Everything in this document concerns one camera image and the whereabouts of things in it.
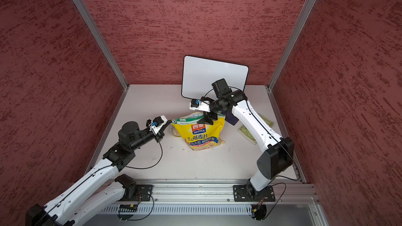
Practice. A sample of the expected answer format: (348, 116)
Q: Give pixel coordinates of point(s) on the corner aluminium post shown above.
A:
(302, 18)
(88, 19)

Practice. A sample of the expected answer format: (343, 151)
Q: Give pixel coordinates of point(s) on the patterned breakfast bowl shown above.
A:
(173, 131)

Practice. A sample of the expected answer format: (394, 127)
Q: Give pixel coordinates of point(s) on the aluminium front rail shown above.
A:
(221, 192)

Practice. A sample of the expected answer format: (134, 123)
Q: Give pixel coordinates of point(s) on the dark purple book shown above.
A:
(230, 118)

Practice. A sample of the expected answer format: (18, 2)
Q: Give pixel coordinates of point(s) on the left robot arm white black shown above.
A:
(104, 184)

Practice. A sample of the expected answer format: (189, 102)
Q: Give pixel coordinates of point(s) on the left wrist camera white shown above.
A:
(156, 124)

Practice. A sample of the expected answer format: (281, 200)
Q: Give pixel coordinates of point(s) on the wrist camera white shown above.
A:
(156, 124)
(200, 105)

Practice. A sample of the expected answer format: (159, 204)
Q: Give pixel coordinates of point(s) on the green treehouse book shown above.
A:
(248, 135)

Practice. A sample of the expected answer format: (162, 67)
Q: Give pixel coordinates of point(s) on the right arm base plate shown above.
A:
(246, 193)

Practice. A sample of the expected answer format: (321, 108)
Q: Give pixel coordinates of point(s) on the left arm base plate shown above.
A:
(137, 193)

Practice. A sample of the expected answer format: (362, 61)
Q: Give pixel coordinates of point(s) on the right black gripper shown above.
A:
(208, 118)

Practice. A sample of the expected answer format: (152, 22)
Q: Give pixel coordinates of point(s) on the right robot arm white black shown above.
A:
(277, 152)

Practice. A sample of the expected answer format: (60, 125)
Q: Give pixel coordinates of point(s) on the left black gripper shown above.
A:
(159, 135)

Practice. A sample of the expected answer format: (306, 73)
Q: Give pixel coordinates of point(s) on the white board black frame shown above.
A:
(199, 74)

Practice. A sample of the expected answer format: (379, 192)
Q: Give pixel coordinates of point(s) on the right corner aluminium post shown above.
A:
(302, 18)

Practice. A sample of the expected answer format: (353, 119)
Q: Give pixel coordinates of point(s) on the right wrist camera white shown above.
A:
(200, 105)

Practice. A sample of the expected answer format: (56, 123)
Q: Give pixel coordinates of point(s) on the yellow oats bag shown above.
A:
(199, 136)

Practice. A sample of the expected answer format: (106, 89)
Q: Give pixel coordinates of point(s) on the left corner aluminium post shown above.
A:
(88, 19)

